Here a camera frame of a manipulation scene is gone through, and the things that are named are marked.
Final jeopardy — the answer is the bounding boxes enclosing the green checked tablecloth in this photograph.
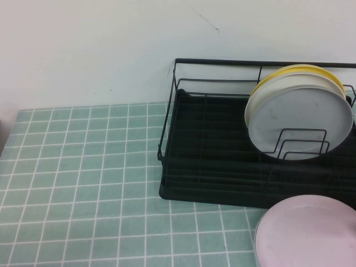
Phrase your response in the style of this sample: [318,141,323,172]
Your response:
[0,102,356,267]

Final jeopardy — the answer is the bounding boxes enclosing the grey plate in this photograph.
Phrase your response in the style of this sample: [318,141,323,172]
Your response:
[248,85,355,162]

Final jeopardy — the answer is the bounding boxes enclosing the yellow plate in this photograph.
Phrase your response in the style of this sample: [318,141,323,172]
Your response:
[248,63,346,98]

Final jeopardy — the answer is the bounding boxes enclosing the cream white plate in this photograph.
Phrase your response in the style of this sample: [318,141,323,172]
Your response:
[244,71,346,126]

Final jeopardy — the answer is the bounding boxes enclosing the black wire dish rack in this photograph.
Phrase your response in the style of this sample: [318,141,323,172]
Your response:
[156,57,356,211]

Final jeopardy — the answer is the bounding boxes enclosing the pale green plate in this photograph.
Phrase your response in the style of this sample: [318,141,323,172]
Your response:
[253,218,261,267]

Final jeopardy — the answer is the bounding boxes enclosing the pink plate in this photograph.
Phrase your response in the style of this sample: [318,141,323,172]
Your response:
[254,194,356,267]

